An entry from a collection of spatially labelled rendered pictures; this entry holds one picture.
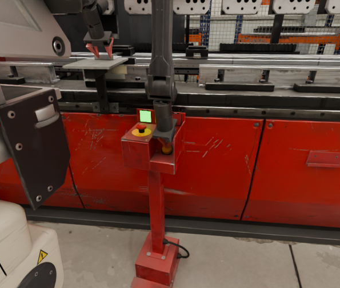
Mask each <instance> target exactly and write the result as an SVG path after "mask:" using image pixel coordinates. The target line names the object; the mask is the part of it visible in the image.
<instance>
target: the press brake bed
mask: <svg viewBox="0 0 340 288"><path fill-rule="evenodd" d="M58 105H59V109H60V112H61V117H62V122H63V126H64V129H65V134H66V138H67V142H68V146H69V150H70V155H71V156H70V160H69V165H68V168H67V173H66V178H65V182H64V184H63V185H62V186H61V187H60V188H59V189H58V190H57V191H56V192H54V193H53V194H52V195H51V196H50V197H49V198H48V199H47V200H45V201H44V203H43V204H41V205H40V206H39V207H38V208H37V209H36V210H32V209H31V207H30V204H29V201H28V199H27V196H26V193H25V191H24V189H23V186H22V183H21V180H20V178H19V175H18V173H17V170H16V168H15V165H14V162H13V160H12V157H11V158H9V159H7V160H5V161H4V162H2V163H0V200H3V201H8V202H12V203H16V204H18V205H20V206H22V207H23V208H24V210H25V214H26V219H27V221H43V222H54V223H66V224H74V225H89V226H105V227H117V228H127V229H142V230H151V226H150V205H149V185H148V174H147V170H142V169H136V168H131V167H124V164H123V154H122V145H121V138H122V137H123V136H124V135H125V134H126V133H127V132H128V131H129V130H130V129H131V128H132V127H134V126H135V125H136V124H137V123H138V121H137V109H149V110H154V105H153V102H128V101H109V109H110V113H109V114H101V113H100V109H99V102H98V101H90V100H70V99H58ZM172 111H173V112H180V113H185V141H184V154H183V157H182V159H181V161H180V163H179V166H178V168H177V170H176V172H175V174H167V173H164V210H165V231H166V232H174V233H187V234H201V235H214V236H223V237H239V238H256V239H269V240H274V241H291V242H300V243H315V244H322V245H339V246H340V168H337V167H315V166H307V165H306V161H307V158H308V156H309V152H310V151H319V152H332V153H340V108H337V107H299V106H261V105H223V104H204V103H174V104H173V105H172Z"/></svg>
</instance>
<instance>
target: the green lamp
mask: <svg viewBox="0 0 340 288"><path fill-rule="evenodd" d="M140 117H141V121H143V122H151V112H150V111H140Z"/></svg>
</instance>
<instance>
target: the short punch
mask: <svg viewBox="0 0 340 288"><path fill-rule="evenodd" d="M100 20H101V23H102V27H103V30H104V31H111V32H112V34H113V35H112V37H111V38H113V39H119V26H118V15H102V16H100Z"/></svg>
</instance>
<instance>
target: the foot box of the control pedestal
mask: <svg viewBox="0 0 340 288"><path fill-rule="evenodd" d="M165 238H166V239H167V240H168V241H170V242H174V243H176V244H179V239H177V238H172V237H168V236H165ZM150 245H151V233H150V232H149V233H148V235H147V238H146V240H145V242H144V244H143V247H142V249H141V252H140V254H139V256H138V258H137V261H136V263H135V270H136V274H135V276H134V278H133V281H132V283H131V285H130V287H131V288H173V284H174V280H175V275H176V272H177V268H178V264H179V260H180V259H179V258H177V254H178V253H180V252H179V247H178V246H175V245H172V244H170V247H169V250H168V252H167V256H166V259H165V261H164V260H161V259H156V258H153V257H148V256H146V254H147V252H148V249H149V247H150ZM180 254H181V253H180Z"/></svg>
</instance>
